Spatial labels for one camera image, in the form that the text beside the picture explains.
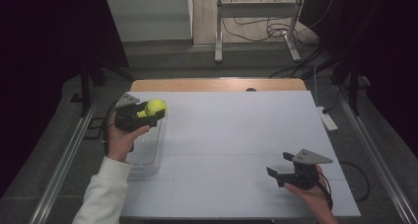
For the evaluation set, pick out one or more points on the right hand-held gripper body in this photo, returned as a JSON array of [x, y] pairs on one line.
[[304, 176]]

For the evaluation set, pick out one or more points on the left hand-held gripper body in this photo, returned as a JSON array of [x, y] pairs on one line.
[[129, 117]]

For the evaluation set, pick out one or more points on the yellow tennis ball dark mark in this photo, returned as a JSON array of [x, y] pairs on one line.
[[155, 107]]

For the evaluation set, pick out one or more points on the clear plastic container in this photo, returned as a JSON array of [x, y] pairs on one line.
[[148, 148]]

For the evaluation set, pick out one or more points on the person's right hand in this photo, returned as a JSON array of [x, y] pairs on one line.
[[312, 197]]

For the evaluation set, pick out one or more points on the person's left hand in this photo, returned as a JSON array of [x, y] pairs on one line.
[[123, 145]]

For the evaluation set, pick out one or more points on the wooden table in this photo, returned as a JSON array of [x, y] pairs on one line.
[[197, 85]]

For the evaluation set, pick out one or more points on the black metal stand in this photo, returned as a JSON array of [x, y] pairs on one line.
[[86, 86], [353, 86]]

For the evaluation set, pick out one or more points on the white power strip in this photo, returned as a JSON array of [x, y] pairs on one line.
[[327, 118]]

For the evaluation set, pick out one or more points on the white cabinet panel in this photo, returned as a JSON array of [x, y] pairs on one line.
[[148, 16]]

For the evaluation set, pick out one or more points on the dark curtain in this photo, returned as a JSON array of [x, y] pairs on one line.
[[387, 53], [49, 53]]

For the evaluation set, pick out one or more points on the black rectangular floor frame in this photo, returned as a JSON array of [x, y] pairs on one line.
[[95, 128]]

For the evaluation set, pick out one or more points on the aluminium floor rail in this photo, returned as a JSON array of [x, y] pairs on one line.
[[62, 164], [378, 158]]

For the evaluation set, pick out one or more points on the white metal stand frame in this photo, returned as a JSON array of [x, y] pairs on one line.
[[256, 10]]

